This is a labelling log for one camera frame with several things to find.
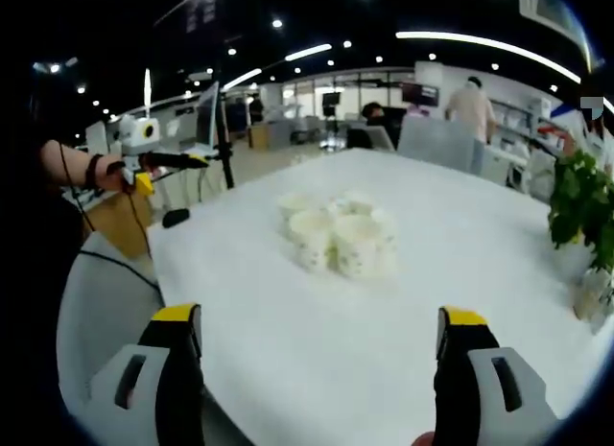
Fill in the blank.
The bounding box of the grey hanging sign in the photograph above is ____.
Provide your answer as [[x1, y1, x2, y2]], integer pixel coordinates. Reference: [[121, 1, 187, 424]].
[[579, 96, 605, 122]]

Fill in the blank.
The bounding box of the thin black cable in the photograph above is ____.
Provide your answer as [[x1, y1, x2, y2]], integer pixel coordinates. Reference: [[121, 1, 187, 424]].
[[58, 142, 154, 263]]

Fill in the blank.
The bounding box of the small black oval device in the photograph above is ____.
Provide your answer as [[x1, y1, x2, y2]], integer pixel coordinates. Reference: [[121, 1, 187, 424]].
[[161, 207, 190, 229]]

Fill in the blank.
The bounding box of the white chair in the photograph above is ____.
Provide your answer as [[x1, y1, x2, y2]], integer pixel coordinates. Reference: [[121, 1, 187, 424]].
[[56, 231, 167, 421]]

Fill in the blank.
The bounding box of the dark wall screen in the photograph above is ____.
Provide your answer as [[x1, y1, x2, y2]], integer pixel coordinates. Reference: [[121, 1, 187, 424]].
[[401, 82, 440, 107]]

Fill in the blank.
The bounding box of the cluster of white paper cups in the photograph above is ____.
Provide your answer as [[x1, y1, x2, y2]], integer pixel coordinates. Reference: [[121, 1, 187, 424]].
[[276, 189, 401, 280]]

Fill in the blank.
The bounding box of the long curved ceiling light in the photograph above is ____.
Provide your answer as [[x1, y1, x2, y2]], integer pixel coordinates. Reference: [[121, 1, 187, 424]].
[[394, 30, 582, 83]]

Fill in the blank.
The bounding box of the person's left hand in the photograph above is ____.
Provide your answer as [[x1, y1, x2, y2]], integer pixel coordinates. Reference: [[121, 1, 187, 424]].
[[102, 159, 130, 193]]

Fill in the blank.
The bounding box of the white plant pot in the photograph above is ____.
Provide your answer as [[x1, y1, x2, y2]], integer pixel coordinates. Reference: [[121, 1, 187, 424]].
[[572, 267, 614, 323]]

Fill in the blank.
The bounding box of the black tripod pole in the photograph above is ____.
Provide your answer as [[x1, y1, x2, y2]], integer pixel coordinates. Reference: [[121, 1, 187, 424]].
[[216, 81, 236, 191]]

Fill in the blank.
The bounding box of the short ceiling strip light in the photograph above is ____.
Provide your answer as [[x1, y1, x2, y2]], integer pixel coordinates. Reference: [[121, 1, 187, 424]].
[[222, 67, 264, 91], [284, 42, 333, 63]]

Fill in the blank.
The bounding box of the green leafy plant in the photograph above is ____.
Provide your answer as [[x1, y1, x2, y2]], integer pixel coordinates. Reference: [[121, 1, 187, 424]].
[[548, 150, 614, 274]]

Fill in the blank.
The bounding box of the white table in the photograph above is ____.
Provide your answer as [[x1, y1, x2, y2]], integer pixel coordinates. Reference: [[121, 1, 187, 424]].
[[146, 147, 614, 446]]

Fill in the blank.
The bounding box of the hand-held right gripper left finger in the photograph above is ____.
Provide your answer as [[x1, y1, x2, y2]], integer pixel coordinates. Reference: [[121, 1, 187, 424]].
[[85, 301, 206, 446]]

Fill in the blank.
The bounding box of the tilted monitor on stand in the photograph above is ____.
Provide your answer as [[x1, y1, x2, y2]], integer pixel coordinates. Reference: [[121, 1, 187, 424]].
[[195, 80, 222, 153]]

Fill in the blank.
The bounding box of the cardboard box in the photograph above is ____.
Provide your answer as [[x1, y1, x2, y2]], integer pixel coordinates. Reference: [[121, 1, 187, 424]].
[[248, 124, 272, 151]]

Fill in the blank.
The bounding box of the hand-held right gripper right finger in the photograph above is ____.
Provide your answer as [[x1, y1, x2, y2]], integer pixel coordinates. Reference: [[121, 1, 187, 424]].
[[433, 305, 560, 446]]

